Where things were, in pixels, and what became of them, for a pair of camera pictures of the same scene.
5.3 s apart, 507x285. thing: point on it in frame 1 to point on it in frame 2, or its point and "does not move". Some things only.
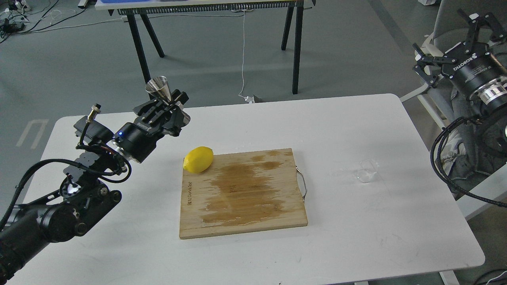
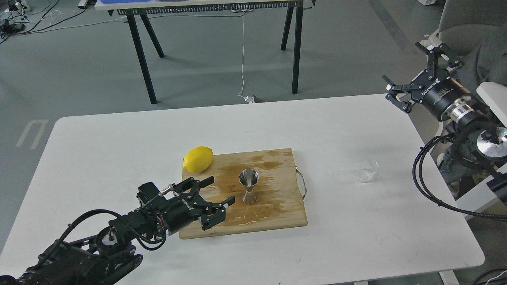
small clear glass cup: (367, 171) does not move
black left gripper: (137, 140) to (183, 209)
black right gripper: (479, 73) to (434, 88)
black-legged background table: (135, 9) does not move
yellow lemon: (198, 159) does not move
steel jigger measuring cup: (159, 86) to (248, 177)
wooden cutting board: (242, 192) does not move
